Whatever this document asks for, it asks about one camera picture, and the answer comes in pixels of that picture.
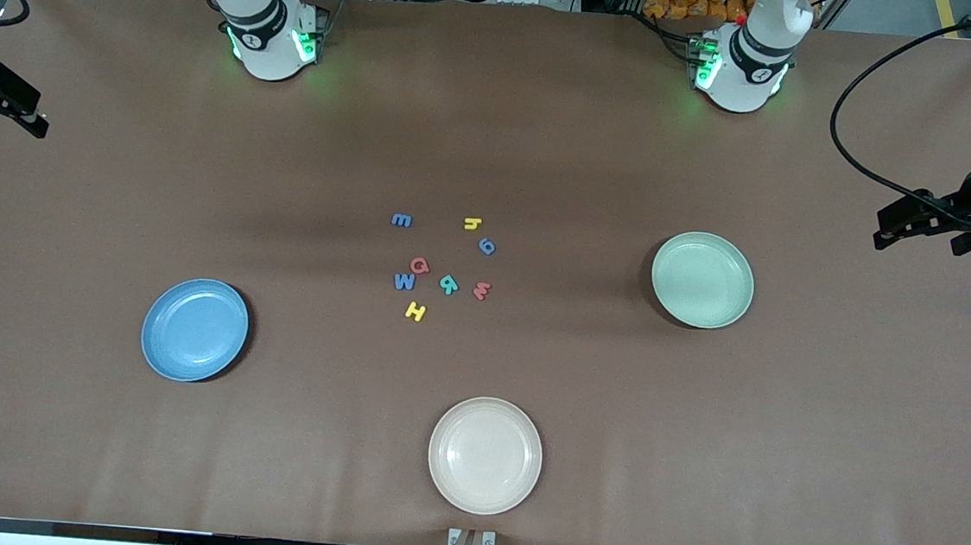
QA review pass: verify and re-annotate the green plate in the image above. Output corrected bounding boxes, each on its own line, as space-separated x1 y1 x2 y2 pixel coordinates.
647 228 758 333

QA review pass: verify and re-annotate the beige plate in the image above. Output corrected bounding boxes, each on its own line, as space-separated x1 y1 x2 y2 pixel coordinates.
423 392 548 520

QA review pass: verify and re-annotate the brown table cover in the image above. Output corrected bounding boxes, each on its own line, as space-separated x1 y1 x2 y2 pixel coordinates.
0 0 971 545

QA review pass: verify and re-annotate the blue plate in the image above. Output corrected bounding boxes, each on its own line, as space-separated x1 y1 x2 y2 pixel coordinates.
137 274 253 388

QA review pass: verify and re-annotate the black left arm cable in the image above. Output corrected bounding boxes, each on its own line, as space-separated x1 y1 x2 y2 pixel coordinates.
822 0 971 231

